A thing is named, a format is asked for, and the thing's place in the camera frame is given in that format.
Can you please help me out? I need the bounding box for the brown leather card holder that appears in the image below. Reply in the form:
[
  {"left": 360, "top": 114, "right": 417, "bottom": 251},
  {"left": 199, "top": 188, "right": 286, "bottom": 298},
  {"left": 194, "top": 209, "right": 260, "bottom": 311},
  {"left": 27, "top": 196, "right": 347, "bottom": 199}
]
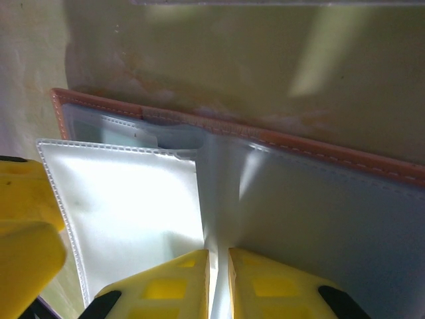
[{"left": 35, "top": 86, "right": 425, "bottom": 319}]

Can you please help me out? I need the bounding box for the teal plastic card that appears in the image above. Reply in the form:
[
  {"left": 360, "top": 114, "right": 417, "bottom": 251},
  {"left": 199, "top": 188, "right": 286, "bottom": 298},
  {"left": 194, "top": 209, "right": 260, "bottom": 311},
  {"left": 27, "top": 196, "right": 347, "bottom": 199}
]
[{"left": 68, "top": 111, "right": 104, "bottom": 144}]

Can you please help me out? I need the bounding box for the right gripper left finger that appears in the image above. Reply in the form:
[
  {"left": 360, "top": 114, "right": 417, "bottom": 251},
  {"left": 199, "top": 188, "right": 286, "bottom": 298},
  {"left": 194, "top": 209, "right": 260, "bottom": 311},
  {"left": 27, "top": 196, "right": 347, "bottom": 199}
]
[{"left": 77, "top": 249, "right": 211, "bottom": 319}]

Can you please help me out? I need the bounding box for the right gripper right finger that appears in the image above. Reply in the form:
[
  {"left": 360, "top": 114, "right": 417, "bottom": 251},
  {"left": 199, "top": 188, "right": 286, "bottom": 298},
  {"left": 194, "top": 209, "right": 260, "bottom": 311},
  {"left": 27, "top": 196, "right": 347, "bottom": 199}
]
[{"left": 227, "top": 248, "right": 372, "bottom": 319}]

